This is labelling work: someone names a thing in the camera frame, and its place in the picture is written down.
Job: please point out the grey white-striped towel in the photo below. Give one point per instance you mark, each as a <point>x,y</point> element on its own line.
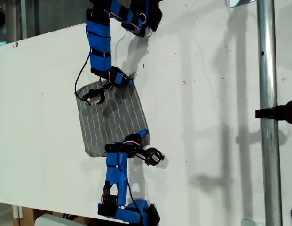
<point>112,117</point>

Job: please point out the white box under table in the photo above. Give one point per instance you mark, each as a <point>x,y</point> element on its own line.
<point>49,221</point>

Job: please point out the wooden table leg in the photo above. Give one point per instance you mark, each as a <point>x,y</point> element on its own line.
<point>27,217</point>

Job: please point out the gripper camera black stalk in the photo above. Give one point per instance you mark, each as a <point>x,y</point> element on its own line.
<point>103,90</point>
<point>141,154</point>

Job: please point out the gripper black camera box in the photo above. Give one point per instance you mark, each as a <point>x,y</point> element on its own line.
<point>92,97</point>
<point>154,157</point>

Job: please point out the white bracket under table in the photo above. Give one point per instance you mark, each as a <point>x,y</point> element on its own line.
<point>17,212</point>

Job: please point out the steel post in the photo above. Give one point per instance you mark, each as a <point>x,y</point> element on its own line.
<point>268,70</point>

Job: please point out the black post clamp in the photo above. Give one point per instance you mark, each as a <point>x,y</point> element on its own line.
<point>277,113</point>

